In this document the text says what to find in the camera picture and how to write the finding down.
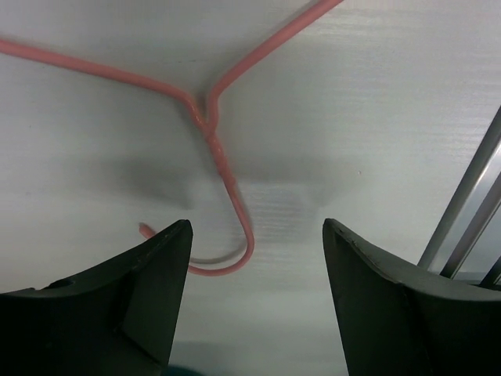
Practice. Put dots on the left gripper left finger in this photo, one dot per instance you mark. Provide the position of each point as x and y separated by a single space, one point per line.
116 318

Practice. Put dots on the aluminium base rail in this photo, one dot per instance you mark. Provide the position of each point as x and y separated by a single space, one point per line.
466 243

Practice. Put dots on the pink wire hanger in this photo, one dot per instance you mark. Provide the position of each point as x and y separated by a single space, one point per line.
205 120

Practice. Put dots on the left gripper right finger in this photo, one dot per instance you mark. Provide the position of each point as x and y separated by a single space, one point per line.
396 318

